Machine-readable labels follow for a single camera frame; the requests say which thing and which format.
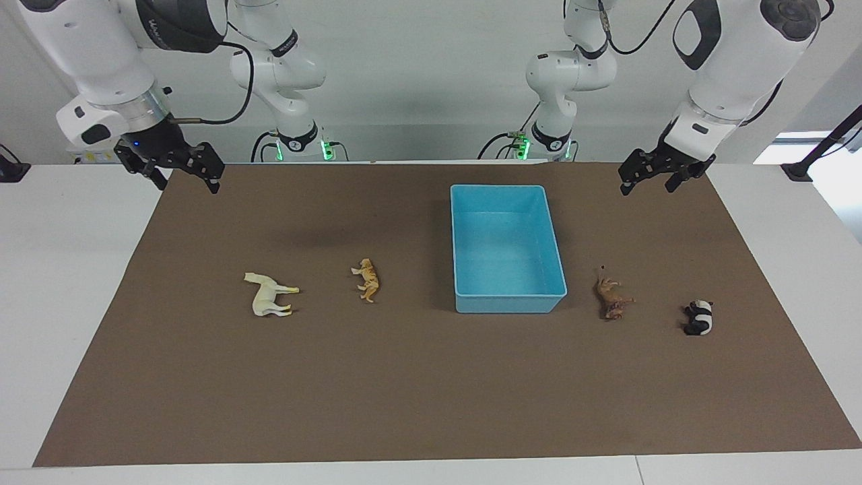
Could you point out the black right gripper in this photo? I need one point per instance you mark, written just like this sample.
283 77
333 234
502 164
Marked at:
161 147

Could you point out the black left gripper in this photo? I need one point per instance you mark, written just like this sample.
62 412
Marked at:
663 160

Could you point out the brown horse toy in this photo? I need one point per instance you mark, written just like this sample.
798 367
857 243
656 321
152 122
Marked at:
609 296

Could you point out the cream white horse toy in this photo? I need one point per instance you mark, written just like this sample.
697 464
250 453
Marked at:
264 296

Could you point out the black white panda toy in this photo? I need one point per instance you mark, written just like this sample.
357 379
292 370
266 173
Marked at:
700 318

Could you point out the orange tiger toy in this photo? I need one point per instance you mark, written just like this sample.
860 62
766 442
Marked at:
369 279

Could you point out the white box yellow label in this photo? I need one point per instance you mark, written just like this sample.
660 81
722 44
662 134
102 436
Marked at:
94 157

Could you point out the light blue storage box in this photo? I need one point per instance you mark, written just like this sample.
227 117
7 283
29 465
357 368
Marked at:
505 249

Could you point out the brown table mat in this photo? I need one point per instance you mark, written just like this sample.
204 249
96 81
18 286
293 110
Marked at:
431 384

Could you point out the black camera stand pole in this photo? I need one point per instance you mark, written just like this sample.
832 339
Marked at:
825 143

